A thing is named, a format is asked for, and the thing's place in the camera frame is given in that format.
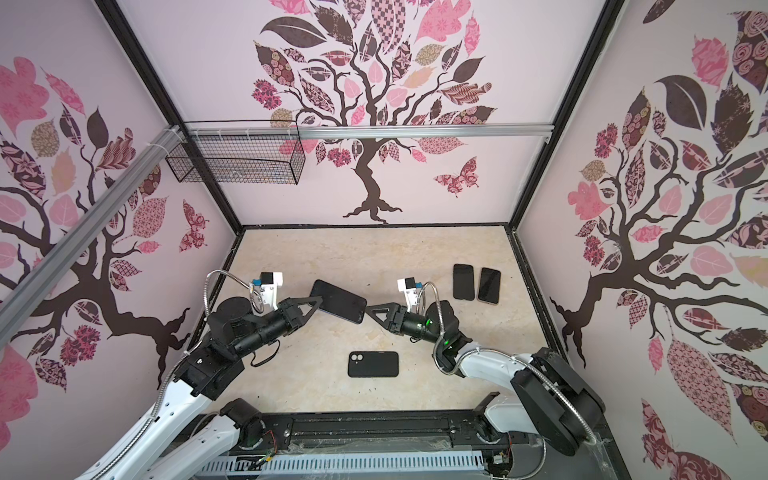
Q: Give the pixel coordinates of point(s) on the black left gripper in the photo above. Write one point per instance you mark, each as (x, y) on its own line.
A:
(293, 314)

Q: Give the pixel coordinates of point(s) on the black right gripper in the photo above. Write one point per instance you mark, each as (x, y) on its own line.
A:
(397, 324)

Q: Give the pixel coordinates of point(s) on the dark smartphone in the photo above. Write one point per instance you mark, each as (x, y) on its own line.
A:
(339, 302)

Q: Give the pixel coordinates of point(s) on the pink phone case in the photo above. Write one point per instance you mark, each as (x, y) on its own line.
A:
(489, 286)

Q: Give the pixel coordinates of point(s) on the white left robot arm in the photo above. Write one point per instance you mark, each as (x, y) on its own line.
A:
(237, 330)

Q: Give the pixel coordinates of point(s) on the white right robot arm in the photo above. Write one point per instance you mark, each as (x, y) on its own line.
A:
(544, 394)

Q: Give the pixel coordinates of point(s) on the right flexible metal conduit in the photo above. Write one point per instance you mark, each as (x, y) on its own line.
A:
(475, 349)

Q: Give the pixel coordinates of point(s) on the flexible metal conduit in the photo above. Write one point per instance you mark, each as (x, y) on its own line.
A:
(475, 349)
(216, 282)

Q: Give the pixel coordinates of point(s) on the silver aluminium crossbar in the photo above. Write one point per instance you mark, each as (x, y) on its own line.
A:
(380, 132)

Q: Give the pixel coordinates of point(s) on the silver aluminium side bar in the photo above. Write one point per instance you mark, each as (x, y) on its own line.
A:
(23, 300)

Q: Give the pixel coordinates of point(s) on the left flexible metal conduit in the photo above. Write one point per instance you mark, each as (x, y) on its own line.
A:
(216, 282)

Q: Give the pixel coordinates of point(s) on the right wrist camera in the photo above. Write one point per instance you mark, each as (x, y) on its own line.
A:
(411, 289)

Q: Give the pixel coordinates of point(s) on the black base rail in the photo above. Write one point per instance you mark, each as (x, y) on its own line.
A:
(507, 455)

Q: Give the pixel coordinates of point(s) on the black wire basket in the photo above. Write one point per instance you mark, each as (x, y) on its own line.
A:
(240, 152)

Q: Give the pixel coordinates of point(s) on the white slotted cable duct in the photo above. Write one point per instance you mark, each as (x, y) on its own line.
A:
(226, 467)

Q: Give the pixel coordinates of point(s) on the black corner frame post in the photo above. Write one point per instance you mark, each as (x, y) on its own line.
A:
(120, 27)

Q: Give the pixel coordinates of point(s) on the black right corner post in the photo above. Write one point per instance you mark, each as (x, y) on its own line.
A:
(606, 21)

